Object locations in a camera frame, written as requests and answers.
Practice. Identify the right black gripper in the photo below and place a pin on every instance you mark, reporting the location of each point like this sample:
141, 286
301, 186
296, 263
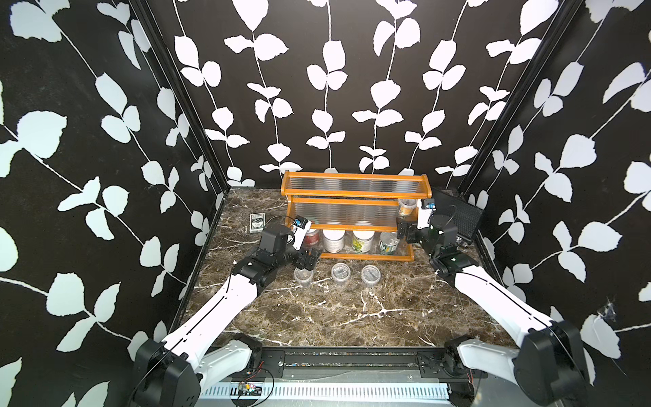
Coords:
403, 228

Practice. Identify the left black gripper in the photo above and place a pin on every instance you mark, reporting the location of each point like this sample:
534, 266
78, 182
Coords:
301, 262

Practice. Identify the clear seed jar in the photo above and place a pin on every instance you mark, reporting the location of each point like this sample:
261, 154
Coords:
341, 273
406, 207
303, 277
370, 275

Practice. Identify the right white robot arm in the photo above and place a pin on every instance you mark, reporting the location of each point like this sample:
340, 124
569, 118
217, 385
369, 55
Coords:
548, 361

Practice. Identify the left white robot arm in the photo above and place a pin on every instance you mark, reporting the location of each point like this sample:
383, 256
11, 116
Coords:
177, 369

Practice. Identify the red tomato seed jar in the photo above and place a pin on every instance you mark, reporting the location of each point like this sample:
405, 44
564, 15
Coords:
312, 238

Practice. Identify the multicolour label seed jar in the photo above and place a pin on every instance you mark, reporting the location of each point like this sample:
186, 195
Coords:
389, 242

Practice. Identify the white label seed jar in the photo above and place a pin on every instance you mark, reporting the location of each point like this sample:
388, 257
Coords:
334, 240

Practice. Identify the green label seed jar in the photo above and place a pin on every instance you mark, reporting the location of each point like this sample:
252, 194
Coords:
362, 241

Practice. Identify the orange wooden glass shelf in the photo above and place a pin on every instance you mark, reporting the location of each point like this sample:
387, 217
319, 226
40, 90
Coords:
353, 202

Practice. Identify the black hard case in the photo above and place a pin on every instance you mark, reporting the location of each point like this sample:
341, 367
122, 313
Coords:
464, 215

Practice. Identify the small green circuit board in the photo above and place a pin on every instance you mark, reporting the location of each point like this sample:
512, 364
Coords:
249, 390

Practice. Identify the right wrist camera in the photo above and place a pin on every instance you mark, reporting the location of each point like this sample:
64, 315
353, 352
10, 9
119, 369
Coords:
426, 206

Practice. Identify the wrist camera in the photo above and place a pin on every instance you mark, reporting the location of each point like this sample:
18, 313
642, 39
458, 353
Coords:
426, 206
302, 226

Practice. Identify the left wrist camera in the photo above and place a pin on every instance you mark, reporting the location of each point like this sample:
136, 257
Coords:
302, 226

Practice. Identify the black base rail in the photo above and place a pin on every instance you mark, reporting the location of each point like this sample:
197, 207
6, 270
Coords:
427, 362

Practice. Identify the white slotted cable duct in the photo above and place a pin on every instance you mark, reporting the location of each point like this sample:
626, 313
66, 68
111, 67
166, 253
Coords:
362, 392

